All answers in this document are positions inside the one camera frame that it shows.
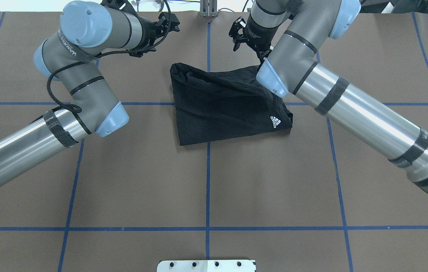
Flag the aluminium frame post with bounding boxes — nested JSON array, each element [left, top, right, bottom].
[[200, 0, 219, 17]]

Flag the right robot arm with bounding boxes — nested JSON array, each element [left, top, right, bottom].
[[228, 0, 428, 194]]

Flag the black printed t-shirt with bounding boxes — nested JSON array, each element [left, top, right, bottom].
[[170, 63, 293, 146]]

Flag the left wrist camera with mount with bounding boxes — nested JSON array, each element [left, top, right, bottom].
[[100, 0, 137, 15]]

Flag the white camera mast with base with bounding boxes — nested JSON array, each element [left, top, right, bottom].
[[157, 259, 257, 272]]

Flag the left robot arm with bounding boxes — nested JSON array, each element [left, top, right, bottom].
[[0, 0, 180, 188]]

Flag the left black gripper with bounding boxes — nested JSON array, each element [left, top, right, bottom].
[[129, 12, 180, 57]]

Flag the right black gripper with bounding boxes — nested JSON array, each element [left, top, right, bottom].
[[228, 17, 275, 65]]

